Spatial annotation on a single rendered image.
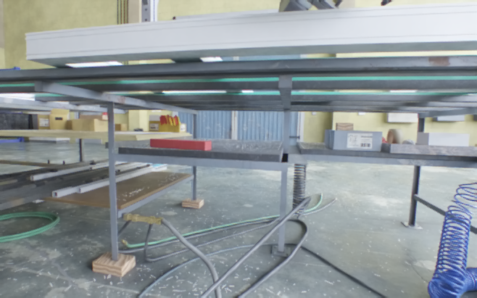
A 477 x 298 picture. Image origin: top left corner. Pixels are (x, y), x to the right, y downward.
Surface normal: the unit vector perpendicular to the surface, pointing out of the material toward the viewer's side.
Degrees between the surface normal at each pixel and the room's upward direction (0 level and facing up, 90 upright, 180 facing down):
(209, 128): 90
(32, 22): 90
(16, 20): 90
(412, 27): 90
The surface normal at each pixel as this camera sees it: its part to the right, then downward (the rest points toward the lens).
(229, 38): -0.21, 0.08
